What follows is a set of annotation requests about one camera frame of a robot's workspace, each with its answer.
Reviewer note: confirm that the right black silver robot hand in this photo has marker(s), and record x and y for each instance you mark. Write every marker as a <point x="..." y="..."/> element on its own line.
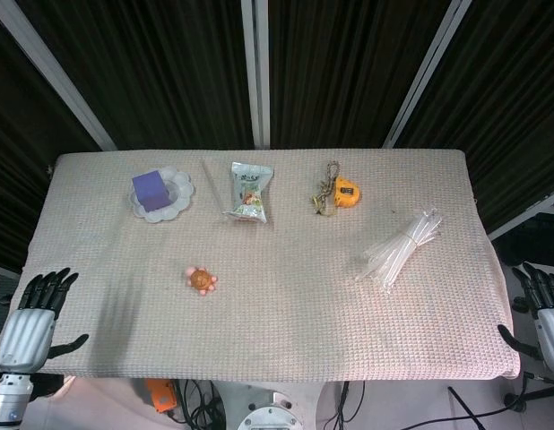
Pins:
<point x="552" y="331"/>

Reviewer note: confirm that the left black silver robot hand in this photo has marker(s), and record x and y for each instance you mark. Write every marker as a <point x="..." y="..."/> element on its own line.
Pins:
<point x="26" y="333"/>

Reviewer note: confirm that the orange toy figure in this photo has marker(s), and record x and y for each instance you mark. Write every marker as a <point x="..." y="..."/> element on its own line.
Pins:
<point x="199" y="278"/>

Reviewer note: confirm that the grey round robot base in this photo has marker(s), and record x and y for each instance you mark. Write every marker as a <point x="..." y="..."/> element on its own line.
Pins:
<point x="270" y="416"/>

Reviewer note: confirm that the white flower-shaped plastic plate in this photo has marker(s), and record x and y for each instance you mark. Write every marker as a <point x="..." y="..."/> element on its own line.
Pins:
<point x="183" y="188"/>

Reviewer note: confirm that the beige woven table mat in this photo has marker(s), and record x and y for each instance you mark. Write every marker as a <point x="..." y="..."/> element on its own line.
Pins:
<point x="281" y="291"/>

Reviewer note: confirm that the orange control box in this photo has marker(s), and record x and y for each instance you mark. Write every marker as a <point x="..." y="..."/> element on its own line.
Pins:
<point x="162" y="396"/>

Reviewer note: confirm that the bundle of clear straws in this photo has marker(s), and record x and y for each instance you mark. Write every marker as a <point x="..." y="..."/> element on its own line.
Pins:
<point x="402" y="246"/>

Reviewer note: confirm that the purple foam cube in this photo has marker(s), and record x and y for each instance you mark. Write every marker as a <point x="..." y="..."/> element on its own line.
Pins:
<point x="150" y="190"/>

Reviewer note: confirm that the yellow tape measure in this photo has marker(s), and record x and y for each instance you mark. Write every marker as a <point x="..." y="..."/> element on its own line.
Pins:
<point x="347" y="192"/>

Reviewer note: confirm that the silver green snack packet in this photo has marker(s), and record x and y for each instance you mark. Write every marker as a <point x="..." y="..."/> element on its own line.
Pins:
<point x="249" y="192"/>

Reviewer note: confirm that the white frame post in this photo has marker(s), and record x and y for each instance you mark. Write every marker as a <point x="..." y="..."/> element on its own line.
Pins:
<point x="427" y="71"/>
<point x="528" y="215"/>
<point x="256" y="71"/>
<point x="48" y="71"/>

